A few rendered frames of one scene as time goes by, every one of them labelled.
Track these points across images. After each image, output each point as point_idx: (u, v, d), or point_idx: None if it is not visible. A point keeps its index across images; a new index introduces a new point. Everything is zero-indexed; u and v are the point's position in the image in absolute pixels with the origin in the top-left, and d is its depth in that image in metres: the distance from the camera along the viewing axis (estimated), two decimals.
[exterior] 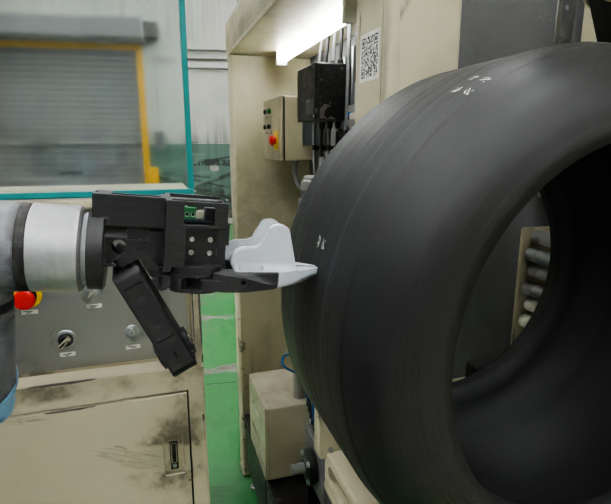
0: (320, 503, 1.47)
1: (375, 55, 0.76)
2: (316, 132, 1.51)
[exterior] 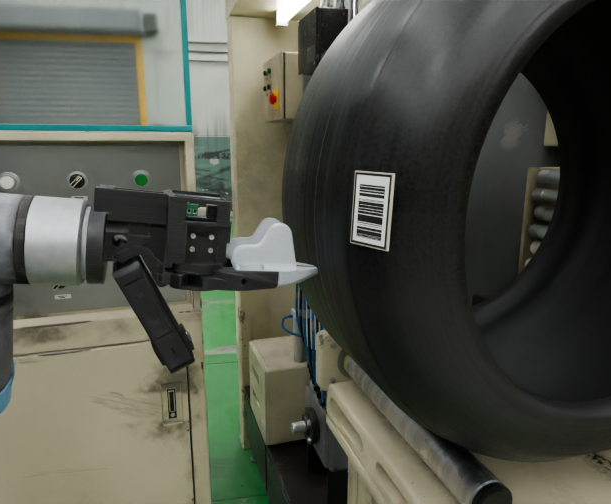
0: (321, 466, 1.44)
1: None
2: None
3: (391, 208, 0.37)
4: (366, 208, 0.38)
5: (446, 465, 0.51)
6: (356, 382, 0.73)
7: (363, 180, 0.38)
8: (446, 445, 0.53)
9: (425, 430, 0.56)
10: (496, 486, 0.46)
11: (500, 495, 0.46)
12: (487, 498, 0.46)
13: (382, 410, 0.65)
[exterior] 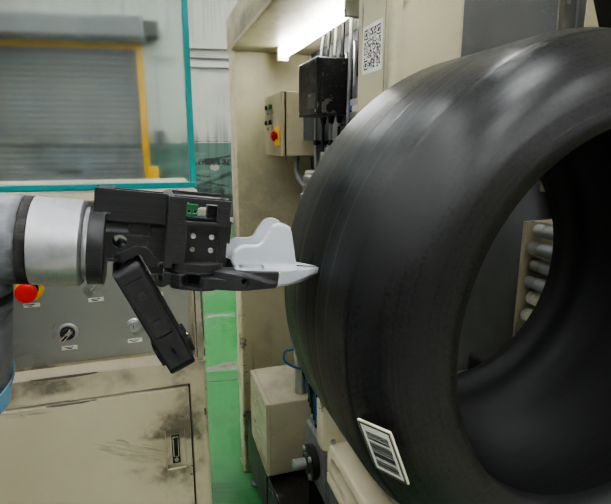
0: (321, 499, 1.47)
1: (378, 46, 0.76)
2: (317, 127, 1.51)
3: (398, 456, 0.42)
4: (378, 449, 0.44)
5: None
6: None
7: (367, 429, 0.44)
8: None
9: None
10: None
11: None
12: None
13: None
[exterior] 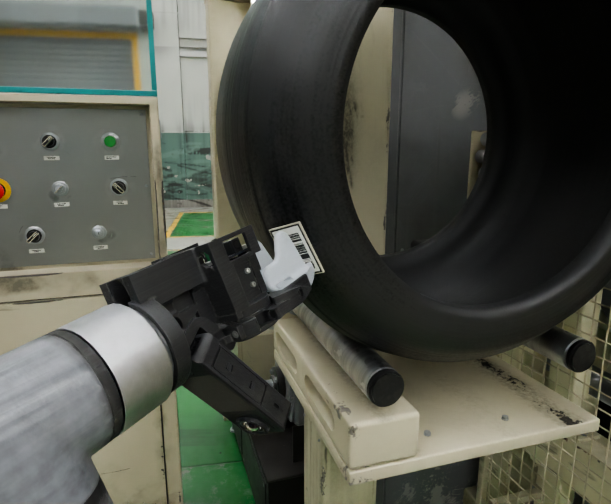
0: (291, 427, 1.52)
1: None
2: None
3: (310, 244, 0.48)
4: None
5: (356, 357, 0.58)
6: (295, 311, 0.80)
7: None
8: (361, 345, 0.60)
9: (346, 336, 0.63)
10: (393, 371, 0.54)
11: (394, 380, 0.54)
12: (383, 377, 0.53)
13: (312, 327, 0.72)
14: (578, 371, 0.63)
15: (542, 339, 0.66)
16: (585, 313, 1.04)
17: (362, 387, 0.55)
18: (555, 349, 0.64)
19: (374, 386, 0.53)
